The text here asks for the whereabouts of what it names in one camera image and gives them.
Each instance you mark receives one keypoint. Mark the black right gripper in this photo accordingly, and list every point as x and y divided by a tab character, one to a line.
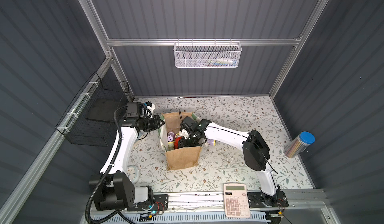
189	134

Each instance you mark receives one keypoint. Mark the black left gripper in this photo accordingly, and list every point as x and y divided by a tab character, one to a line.
159	123

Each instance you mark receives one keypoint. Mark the purple flashlight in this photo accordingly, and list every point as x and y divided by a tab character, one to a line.
211	142

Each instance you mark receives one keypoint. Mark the red flashlight vertical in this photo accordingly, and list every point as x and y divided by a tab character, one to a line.
178	137

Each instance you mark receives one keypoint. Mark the purple flashlight vertical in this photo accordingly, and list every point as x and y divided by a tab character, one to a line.
171	136

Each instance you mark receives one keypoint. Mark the pale green flashlight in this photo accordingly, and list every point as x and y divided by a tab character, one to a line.
171	145

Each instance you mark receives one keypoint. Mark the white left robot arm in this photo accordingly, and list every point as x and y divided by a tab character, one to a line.
117	190

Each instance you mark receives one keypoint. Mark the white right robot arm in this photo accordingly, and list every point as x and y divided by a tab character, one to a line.
251	144

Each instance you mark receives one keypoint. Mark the pink desk calculator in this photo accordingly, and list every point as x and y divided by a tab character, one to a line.
236	201

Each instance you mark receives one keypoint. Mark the blue lid pencil tube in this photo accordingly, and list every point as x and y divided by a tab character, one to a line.
299	144

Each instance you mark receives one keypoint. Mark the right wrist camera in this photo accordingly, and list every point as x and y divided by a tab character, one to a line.
188	124

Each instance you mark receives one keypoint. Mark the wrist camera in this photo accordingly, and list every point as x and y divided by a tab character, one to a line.
139	109
188	124

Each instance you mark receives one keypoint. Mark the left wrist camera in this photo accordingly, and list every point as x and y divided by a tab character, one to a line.
139	109

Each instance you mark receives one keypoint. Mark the black wire side basket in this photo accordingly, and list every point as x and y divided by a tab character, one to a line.
90	117

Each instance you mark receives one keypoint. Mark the markers in wall basket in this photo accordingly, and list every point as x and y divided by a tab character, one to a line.
221	62

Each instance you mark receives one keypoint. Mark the white wire wall basket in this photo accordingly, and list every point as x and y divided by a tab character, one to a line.
191	54

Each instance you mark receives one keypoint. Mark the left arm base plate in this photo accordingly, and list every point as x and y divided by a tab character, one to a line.
157	202

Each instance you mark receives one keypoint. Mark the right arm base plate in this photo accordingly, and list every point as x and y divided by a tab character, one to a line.
261	200

